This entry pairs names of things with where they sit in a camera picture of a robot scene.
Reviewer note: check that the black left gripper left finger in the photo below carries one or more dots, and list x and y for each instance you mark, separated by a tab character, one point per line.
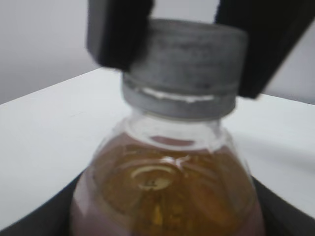
50	219

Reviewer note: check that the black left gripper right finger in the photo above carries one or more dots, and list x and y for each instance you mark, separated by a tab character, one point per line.
280	217

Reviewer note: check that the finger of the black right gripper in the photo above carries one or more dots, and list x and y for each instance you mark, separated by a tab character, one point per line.
116	30
273	27

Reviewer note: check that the white bottle cap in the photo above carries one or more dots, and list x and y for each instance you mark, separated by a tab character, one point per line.
187	70

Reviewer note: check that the peach oolong tea bottle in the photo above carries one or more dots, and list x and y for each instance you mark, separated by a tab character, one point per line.
163	177

